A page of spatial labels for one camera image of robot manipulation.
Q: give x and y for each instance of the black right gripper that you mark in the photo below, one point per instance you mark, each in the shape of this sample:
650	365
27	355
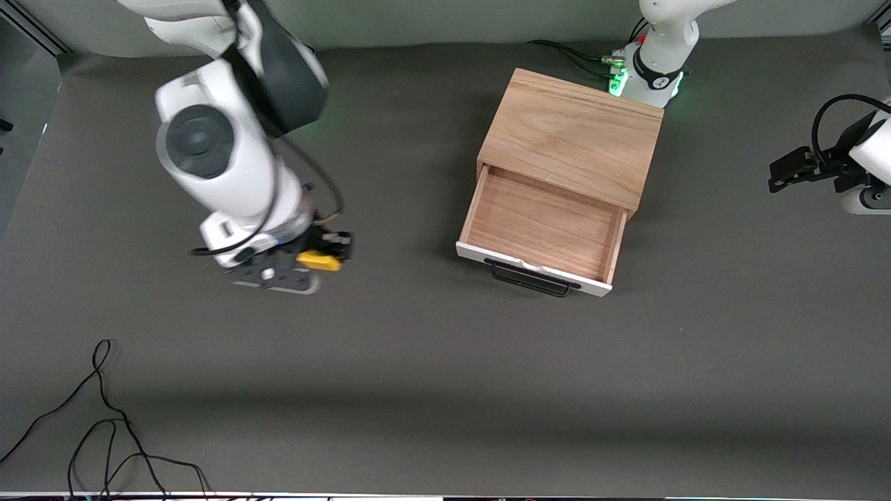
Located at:
324	240

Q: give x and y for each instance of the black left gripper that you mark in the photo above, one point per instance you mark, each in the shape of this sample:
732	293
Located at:
828	167

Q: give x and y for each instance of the yellow cube block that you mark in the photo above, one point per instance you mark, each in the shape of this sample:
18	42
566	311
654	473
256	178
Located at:
319	261

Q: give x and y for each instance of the wooden drawer with white face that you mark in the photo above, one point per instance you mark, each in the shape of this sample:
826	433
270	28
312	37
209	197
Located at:
543	223

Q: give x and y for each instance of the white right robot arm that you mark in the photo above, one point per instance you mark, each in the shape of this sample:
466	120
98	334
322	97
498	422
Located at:
223	174

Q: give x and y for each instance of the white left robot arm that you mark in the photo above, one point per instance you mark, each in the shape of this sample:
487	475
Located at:
661	49

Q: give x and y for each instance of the light wooden drawer cabinet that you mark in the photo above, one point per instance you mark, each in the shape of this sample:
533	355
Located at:
571	132

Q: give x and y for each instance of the aluminium frame rail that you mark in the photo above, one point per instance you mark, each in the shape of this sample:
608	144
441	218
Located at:
884	31
42	31

